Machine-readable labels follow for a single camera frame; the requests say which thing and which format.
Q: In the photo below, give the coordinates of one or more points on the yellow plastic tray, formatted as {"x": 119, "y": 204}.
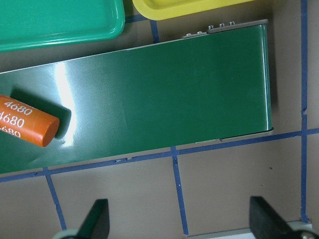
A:
{"x": 166, "y": 9}

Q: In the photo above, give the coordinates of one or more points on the green plastic tray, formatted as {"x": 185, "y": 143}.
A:
{"x": 28, "y": 24}

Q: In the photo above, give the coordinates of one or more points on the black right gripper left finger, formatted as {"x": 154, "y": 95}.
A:
{"x": 97, "y": 223}

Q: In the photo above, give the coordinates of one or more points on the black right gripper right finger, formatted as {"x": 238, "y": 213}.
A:
{"x": 266, "y": 223}

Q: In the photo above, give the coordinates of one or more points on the green conveyor belt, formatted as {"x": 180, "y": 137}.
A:
{"x": 195, "y": 89}

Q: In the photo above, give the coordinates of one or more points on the orange 4680 cylinder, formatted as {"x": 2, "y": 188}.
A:
{"x": 27, "y": 123}

